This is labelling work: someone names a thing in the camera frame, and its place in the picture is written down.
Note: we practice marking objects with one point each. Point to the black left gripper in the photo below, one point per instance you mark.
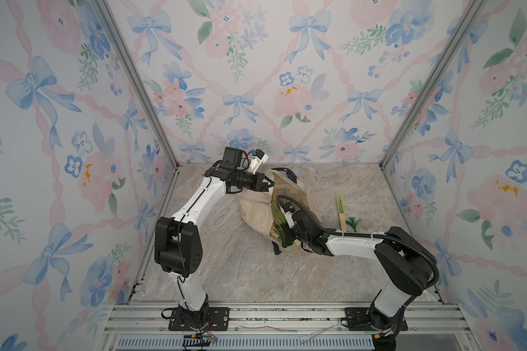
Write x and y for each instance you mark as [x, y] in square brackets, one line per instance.
[259, 180]

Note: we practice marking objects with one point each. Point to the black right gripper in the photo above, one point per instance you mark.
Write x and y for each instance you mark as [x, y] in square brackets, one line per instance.
[288, 233]

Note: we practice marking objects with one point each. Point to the beige tote bag navy handles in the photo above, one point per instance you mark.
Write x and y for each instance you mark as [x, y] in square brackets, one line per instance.
[261, 210]

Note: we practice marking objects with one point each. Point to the green bamboo folding fan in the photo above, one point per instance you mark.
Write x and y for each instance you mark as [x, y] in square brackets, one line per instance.
[280, 227]
[347, 223]

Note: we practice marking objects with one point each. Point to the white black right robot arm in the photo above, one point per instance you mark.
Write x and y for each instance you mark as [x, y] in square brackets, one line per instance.
[410, 267]

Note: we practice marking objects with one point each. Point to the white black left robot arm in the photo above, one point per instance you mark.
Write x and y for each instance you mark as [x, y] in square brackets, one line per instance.
[178, 246]

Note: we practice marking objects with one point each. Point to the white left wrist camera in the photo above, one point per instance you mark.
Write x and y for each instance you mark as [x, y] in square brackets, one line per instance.
[256, 159]

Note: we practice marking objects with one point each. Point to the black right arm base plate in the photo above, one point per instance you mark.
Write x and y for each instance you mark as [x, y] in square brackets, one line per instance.
[355, 318]

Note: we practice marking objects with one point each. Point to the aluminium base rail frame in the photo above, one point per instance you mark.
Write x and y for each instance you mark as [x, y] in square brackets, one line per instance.
[145, 325]

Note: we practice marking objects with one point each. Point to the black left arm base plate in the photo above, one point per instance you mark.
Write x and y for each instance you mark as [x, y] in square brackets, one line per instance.
[207, 319]

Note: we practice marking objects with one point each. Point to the aluminium corner post left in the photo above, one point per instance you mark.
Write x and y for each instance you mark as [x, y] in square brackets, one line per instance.
[114, 34]

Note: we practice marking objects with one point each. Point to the aluminium corner post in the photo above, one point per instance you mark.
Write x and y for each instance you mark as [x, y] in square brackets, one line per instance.
[114, 34]
[464, 25]

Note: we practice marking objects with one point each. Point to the aluminium corner post right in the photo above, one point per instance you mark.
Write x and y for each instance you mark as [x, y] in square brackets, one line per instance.
[464, 25]

